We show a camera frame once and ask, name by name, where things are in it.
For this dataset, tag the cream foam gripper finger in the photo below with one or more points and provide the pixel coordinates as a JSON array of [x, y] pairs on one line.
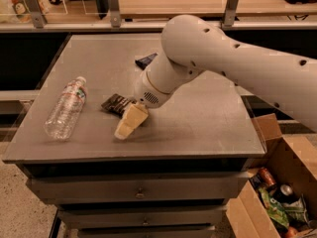
[[132, 118]]

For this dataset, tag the dark chocolate rxbar wrapper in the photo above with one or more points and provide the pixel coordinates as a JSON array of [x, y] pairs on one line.
[[117, 104]]

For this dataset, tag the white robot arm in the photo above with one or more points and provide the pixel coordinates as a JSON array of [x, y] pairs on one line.
[[190, 46]]

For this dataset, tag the blue blueberry rxbar wrapper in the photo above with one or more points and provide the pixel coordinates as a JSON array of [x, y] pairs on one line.
[[145, 61]]

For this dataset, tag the grey drawer cabinet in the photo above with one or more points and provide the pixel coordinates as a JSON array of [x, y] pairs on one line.
[[190, 156]]

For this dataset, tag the clear plastic water bottle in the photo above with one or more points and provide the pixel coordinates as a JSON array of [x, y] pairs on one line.
[[63, 118]]

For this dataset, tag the brass top drawer knob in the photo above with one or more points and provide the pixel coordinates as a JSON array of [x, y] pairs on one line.
[[140, 193]]

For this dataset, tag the brass drawer knob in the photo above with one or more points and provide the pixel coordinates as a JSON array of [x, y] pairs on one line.
[[140, 193], [145, 222]]

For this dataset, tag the wooden desk top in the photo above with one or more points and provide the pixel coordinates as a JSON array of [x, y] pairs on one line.
[[211, 8]]

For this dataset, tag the red soda can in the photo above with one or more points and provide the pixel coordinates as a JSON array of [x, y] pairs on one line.
[[267, 177]]

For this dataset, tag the brown cardboard box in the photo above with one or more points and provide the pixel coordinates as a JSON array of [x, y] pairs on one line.
[[290, 159]]

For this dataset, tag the orange snack package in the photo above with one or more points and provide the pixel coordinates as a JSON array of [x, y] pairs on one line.
[[14, 11]]

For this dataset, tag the silver topped dark can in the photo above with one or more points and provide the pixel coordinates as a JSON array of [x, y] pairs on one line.
[[284, 194]]

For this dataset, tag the green snack bag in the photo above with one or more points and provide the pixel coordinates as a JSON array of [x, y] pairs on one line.
[[274, 210]]

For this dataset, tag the red apple in box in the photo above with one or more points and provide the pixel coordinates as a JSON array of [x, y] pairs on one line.
[[290, 233]]

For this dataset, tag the middle metal bracket post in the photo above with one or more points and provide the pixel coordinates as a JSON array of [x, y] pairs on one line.
[[115, 16]]

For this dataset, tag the metal bracket post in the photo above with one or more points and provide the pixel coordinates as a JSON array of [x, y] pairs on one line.
[[230, 13], [37, 14], [115, 16]]

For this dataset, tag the left metal bracket post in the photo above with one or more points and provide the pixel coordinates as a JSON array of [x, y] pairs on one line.
[[37, 14]]

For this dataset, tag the right metal bracket post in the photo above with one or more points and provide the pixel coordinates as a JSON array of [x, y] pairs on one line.
[[230, 13]]

